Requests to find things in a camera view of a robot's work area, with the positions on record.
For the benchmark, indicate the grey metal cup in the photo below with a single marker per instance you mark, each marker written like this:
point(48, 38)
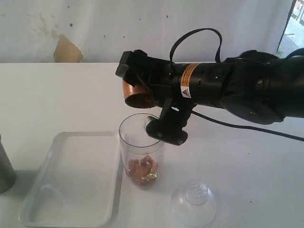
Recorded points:
point(7, 173)

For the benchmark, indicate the brown wooden cup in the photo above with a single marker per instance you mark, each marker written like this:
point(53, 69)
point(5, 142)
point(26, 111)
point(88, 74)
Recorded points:
point(137, 96)

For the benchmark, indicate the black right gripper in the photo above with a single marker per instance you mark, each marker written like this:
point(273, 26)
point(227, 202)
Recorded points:
point(165, 86)

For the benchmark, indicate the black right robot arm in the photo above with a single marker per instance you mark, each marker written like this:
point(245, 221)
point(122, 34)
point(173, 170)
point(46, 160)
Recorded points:
point(256, 86)

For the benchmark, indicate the clear plastic dome lid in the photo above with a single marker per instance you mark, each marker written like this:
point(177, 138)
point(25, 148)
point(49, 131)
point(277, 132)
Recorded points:
point(193, 204)

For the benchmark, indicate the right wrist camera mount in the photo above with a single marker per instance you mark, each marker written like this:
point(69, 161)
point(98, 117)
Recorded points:
point(169, 126)

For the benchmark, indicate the clear glass jar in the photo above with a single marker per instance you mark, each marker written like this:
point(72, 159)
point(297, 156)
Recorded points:
point(142, 155)

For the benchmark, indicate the clear plastic tray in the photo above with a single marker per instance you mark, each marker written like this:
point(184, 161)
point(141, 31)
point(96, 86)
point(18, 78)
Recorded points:
point(75, 185)

